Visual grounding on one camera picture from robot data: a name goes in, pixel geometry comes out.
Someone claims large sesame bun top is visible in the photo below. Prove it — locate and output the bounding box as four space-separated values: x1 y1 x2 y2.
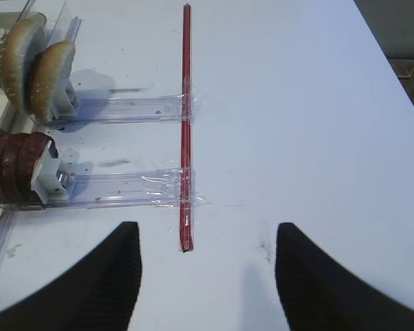
0 13 47 112

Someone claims red stop bar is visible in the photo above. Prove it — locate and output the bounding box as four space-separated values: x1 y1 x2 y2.
179 3 193 252

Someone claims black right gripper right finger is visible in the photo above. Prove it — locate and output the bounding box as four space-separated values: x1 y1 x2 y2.
275 223 414 330

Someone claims clear bun top pusher rail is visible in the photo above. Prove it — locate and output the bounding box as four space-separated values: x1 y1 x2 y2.
45 94 199 126

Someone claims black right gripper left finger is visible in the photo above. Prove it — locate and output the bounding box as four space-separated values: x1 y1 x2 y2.
0 222 142 330

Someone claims stack of meat patties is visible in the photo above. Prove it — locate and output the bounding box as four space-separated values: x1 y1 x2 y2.
0 128 59 204

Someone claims white bun top pusher block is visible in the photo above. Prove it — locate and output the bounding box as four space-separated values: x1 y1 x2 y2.
48 78 79 121

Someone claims white patty pusher block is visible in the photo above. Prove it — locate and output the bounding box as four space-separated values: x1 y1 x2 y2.
30 141 75 204

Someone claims clear patty pusher rail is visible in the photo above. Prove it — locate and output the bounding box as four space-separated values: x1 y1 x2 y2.
17 167 208 212

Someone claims small sesame bun top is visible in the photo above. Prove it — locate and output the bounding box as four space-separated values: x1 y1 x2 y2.
29 40 76 123

